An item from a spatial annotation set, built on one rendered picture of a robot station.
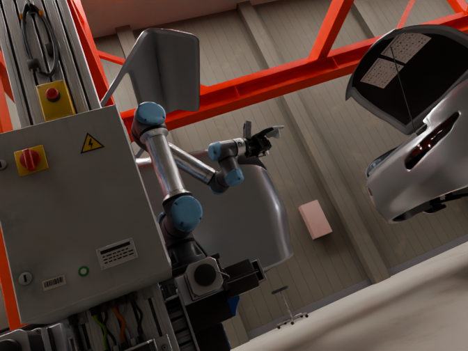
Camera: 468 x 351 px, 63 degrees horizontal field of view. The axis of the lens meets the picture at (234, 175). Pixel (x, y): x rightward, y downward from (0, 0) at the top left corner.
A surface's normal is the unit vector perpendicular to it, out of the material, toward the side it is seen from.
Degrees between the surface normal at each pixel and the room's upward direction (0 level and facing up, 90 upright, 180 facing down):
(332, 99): 90
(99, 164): 90
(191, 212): 98
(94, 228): 90
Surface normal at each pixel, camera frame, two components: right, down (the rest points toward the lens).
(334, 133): 0.14, -0.36
